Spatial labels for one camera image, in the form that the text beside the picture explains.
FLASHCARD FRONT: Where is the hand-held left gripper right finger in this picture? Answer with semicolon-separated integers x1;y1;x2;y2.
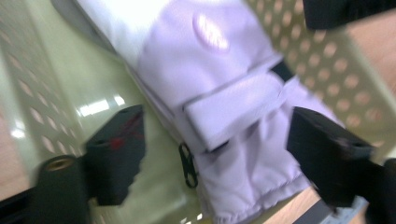
286;105;386;208

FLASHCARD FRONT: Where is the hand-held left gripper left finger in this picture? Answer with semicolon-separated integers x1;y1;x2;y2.
85;104;148;207

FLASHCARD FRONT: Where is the pale green plastic basket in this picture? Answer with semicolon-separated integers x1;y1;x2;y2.
0;0;396;224

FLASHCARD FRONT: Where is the lilac and white strapped glove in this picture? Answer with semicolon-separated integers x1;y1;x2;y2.
76;0;344;224

